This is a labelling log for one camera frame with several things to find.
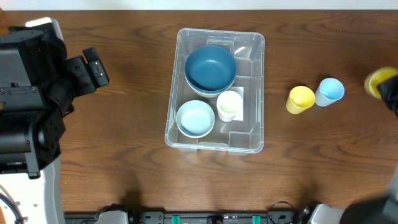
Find yellow cup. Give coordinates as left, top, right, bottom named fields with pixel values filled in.
left=364, top=67, right=397, bottom=100
left=286, top=86, right=315, bottom=114

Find light blue cup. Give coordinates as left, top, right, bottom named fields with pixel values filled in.
left=315, top=78, right=345, bottom=107

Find grey bowl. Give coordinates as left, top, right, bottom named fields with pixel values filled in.
left=175, top=100, right=215, bottom=139

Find dark blue bowl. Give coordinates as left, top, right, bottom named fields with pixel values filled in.
left=184, top=45, right=237, bottom=91
left=184, top=75, right=236, bottom=95

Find cream bowl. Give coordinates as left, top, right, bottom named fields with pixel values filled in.
left=186, top=79, right=233, bottom=98

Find cream cup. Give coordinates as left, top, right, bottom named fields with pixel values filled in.
left=216, top=90, right=241, bottom=111

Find pink cup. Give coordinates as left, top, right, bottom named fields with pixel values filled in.
left=218, top=110, right=238, bottom=123

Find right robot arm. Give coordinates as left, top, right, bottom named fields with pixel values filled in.
left=298, top=171, right=397, bottom=224

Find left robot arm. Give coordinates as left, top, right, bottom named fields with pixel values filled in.
left=1, top=17, right=109, bottom=223

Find clear plastic storage container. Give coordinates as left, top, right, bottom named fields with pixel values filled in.
left=165, top=28, right=265, bottom=154

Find white label in container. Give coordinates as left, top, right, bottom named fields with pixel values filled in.
left=231, top=86, right=244, bottom=121

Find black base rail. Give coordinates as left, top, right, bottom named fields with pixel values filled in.
left=65, top=204, right=305, bottom=224

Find left black cable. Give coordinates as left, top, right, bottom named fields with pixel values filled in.
left=0, top=186, right=25, bottom=224

